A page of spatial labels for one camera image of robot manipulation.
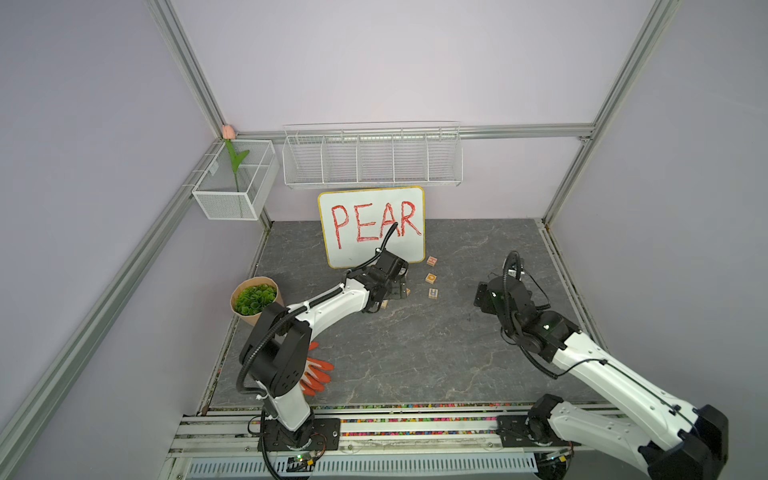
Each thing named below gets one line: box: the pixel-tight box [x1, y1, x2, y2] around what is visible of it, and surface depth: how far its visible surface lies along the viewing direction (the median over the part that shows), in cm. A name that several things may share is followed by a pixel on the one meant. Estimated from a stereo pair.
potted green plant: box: [230, 276, 284, 326], surface depth 89 cm
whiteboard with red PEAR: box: [318, 186, 426, 269], surface depth 100 cm
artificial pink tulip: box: [222, 124, 250, 192], surface depth 92 cm
